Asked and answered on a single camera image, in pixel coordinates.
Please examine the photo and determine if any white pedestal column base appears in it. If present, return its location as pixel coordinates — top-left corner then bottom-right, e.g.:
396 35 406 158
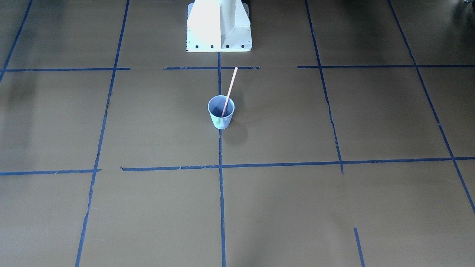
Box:
186 0 253 53

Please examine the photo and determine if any blue ribbed cup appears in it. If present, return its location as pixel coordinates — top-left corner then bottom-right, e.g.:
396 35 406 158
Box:
207 96 235 130

